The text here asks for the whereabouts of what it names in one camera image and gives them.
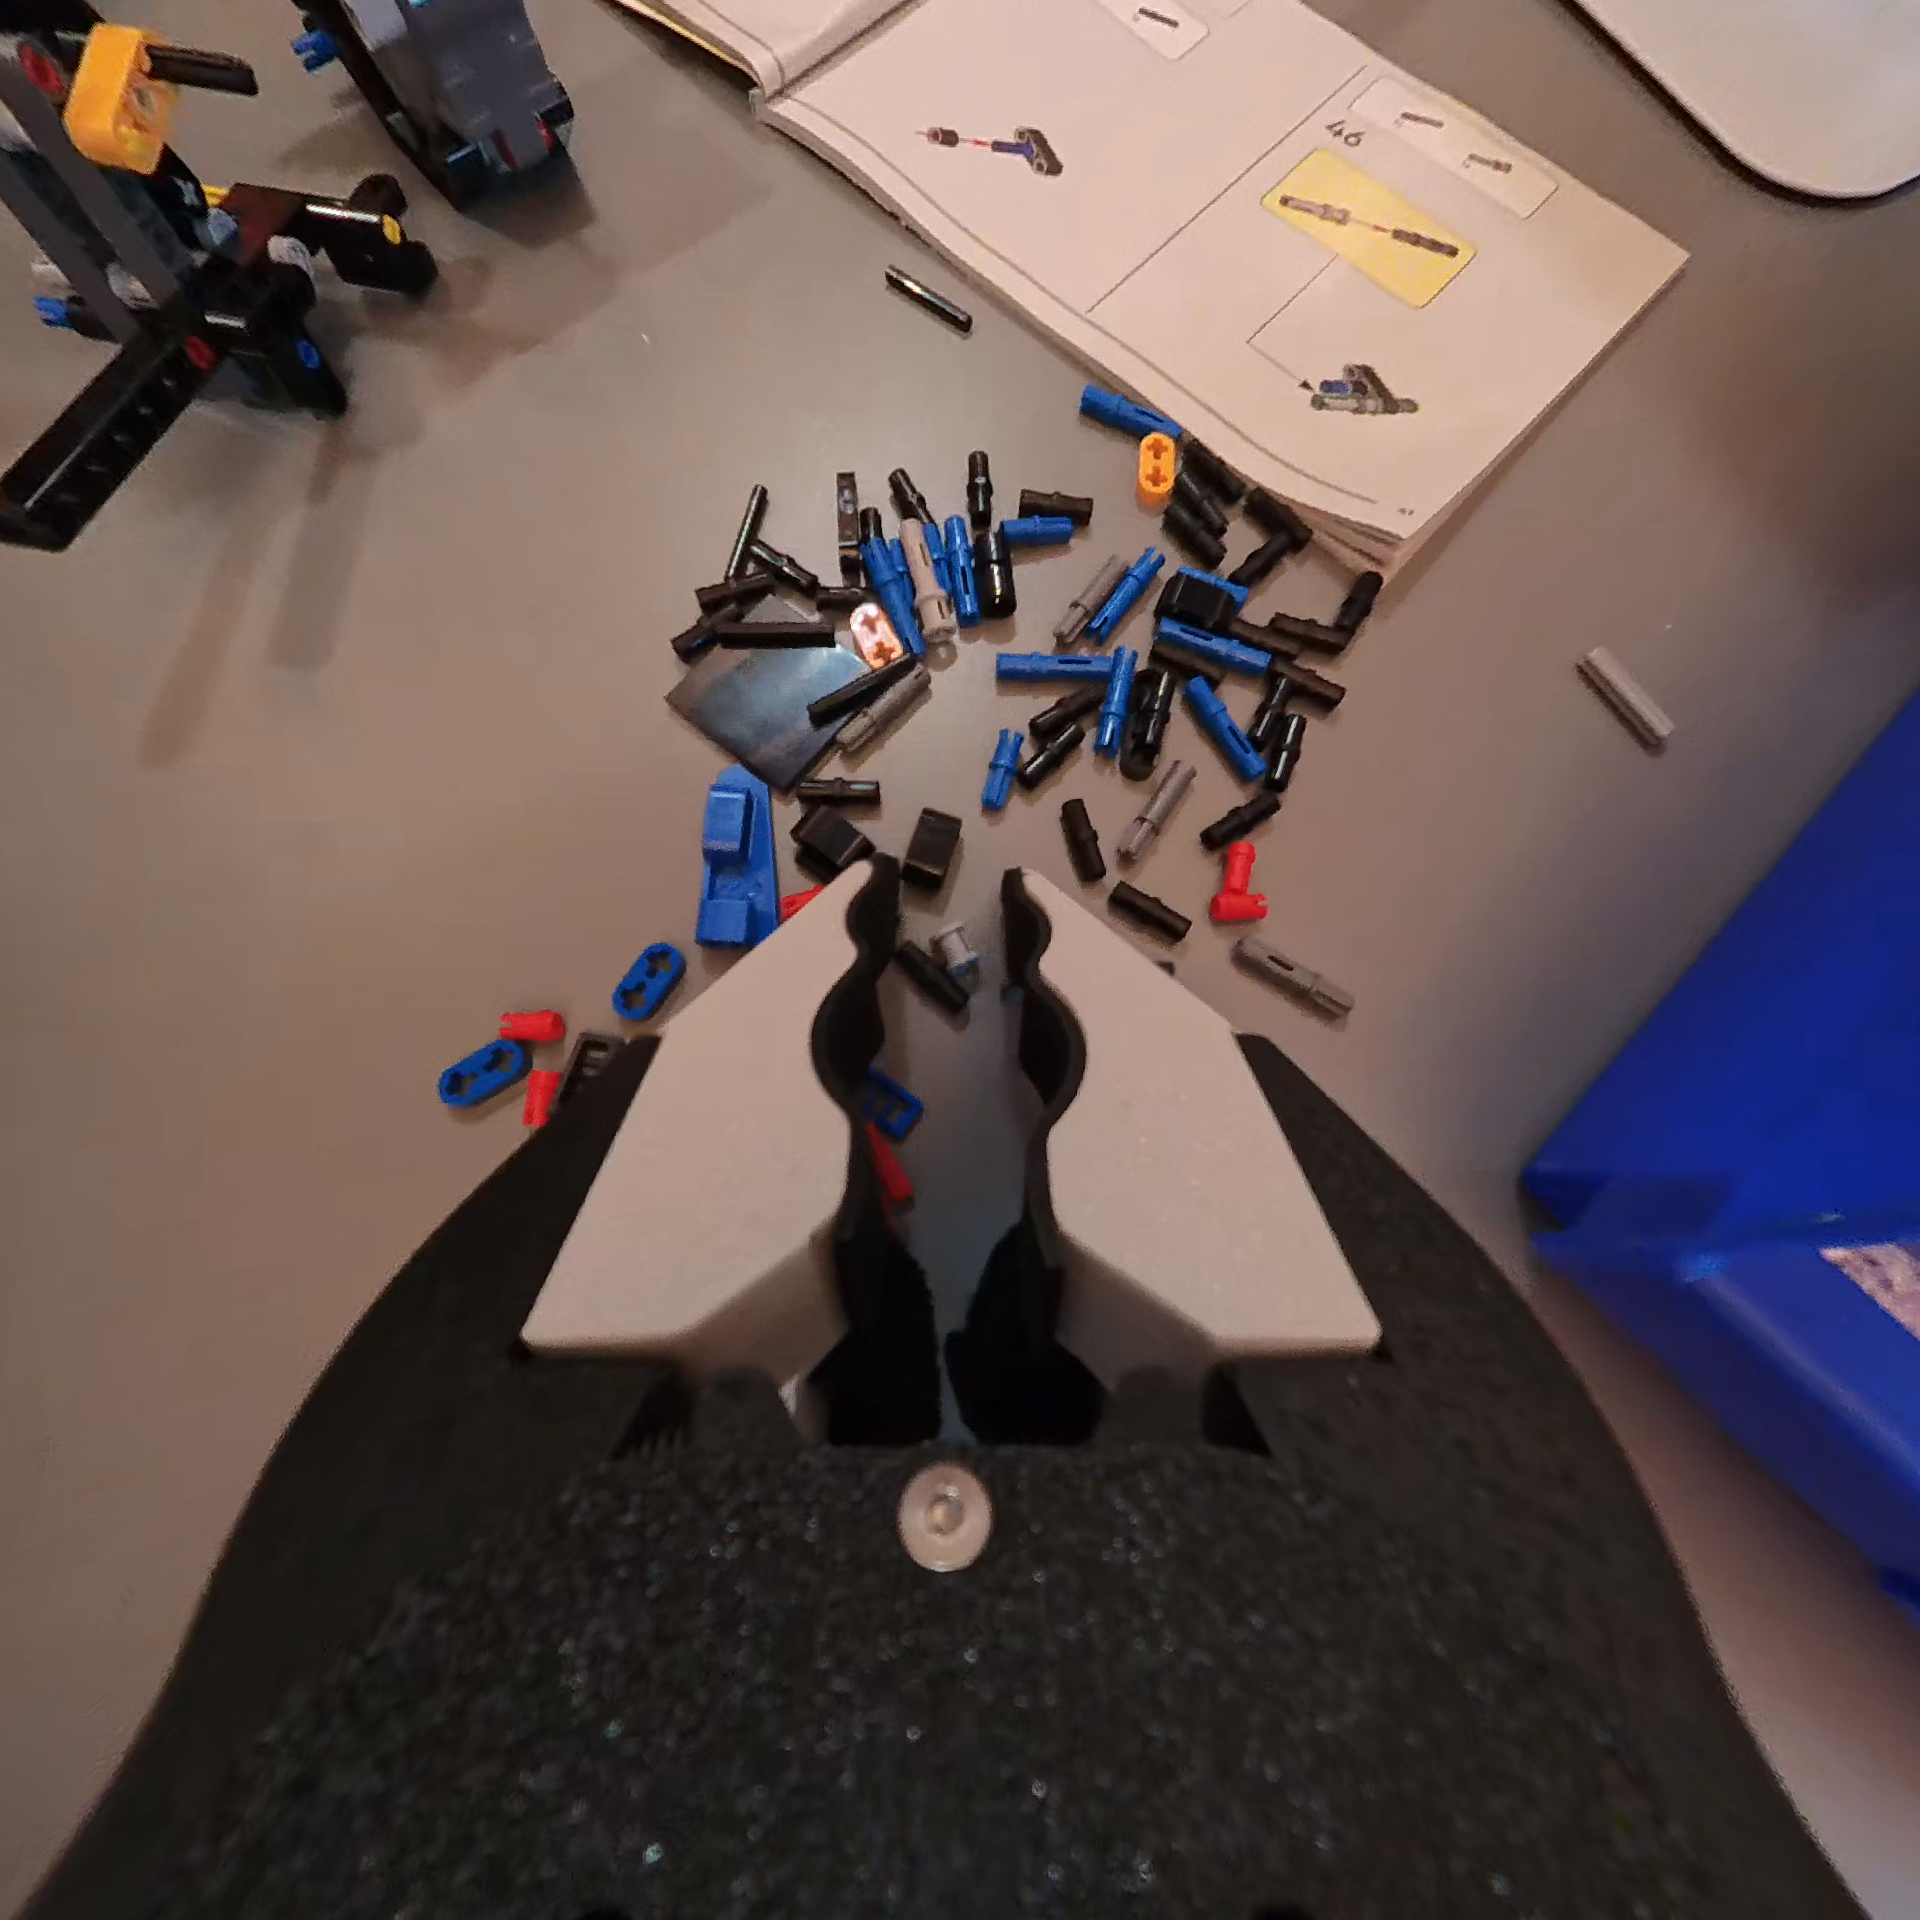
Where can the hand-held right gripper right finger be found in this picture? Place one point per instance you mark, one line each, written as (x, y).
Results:
(1201, 1200)

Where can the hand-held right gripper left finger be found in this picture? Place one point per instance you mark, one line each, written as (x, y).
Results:
(692, 1200)

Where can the cluster of small lego pins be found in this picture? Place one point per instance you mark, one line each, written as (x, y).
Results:
(1110, 662)

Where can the black yellow lego assembly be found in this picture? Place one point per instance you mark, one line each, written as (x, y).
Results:
(182, 301)

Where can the blue lego fender piece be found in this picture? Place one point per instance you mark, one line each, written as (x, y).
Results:
(735, 862)

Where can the dark blue flat lego panel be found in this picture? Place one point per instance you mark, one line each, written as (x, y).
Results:
(758, 699)

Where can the small grey lego piece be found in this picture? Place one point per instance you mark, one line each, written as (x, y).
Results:
(1625, 699)

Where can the short black lego axle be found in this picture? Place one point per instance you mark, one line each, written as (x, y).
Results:
(926, 299)

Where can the grey black lego chassis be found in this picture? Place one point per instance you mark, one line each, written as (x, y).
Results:
(452, 89)

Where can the blue storage bin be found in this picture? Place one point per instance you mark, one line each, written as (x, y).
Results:
(1769, 1079)

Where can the white instruction booklet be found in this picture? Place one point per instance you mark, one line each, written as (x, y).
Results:
(1201, 224)

